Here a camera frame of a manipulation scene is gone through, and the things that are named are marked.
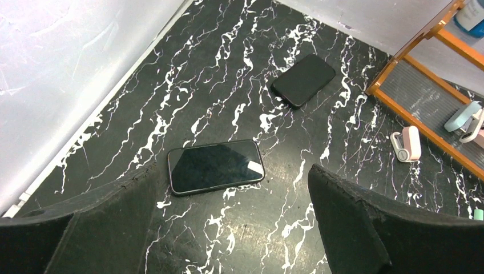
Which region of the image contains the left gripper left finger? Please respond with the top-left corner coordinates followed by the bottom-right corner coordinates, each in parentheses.
top-left (1, 164), bottom-right (159, 273)

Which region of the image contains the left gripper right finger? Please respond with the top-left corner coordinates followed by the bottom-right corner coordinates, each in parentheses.
top-left (308, 164), bottom-right (483, 273)

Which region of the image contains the black phone near left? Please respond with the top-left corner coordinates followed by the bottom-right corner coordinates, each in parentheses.
top-left (167, 140), bottom-right (265, 196)

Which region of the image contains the black phone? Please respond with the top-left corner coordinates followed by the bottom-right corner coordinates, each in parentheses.
top-left (271, 54), bottom-right (336, 109)
top-left (167, 140), bottom-right (265, 196)

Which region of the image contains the black phone far left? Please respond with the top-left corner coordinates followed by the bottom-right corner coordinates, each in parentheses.
top-left (271, 54), bottom-right (336, 109)

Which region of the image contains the small pink stapler on table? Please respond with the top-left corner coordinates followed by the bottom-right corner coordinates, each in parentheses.
top-left (390, 126), bottom-right (421, 163)

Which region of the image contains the green white pen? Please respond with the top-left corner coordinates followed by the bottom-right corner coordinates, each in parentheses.
top-left (473, 208), bottom-right (484, 221)

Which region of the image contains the teal white stapler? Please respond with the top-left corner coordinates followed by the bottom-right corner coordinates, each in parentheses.
top-left (444, 101), bottom-right (482, 132)

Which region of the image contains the pink white stapler on shelf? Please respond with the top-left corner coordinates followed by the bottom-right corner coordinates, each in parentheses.
top-left (459, 109), bottom-right (483, 143)

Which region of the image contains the orange wooden two-tier shelf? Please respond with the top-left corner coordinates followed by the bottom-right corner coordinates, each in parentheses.
top-left (366, 1), bottom-right (483, 179)

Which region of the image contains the blue white round jar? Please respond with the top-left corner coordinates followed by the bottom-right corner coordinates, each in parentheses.
top-left (453, 0), bottom-right (483, 38)

